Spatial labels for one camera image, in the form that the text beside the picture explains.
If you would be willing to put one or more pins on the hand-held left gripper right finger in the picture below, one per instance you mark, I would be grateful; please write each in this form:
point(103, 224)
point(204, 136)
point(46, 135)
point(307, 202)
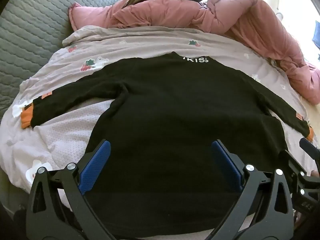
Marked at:
point(226, 163)

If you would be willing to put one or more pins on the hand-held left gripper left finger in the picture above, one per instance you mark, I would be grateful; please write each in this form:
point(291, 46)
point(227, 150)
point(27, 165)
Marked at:
point(95, 165)

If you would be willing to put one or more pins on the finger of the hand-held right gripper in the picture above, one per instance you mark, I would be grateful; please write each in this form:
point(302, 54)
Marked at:
point(296, 163)
point(311, 148)

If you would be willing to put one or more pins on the black sweater with orange cuffs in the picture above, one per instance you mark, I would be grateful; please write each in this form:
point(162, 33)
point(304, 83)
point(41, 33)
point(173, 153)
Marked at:
point(175, 110)

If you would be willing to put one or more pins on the printed beige blanket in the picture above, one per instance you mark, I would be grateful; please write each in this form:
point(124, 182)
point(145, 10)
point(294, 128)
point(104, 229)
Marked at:
point(72, 135)

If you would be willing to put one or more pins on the grey quilted cushion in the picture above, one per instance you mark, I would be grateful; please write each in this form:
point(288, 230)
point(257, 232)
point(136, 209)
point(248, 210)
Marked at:
point(32, 20)

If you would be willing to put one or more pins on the pink quilt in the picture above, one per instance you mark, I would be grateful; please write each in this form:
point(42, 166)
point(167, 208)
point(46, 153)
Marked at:
point(175, 13)

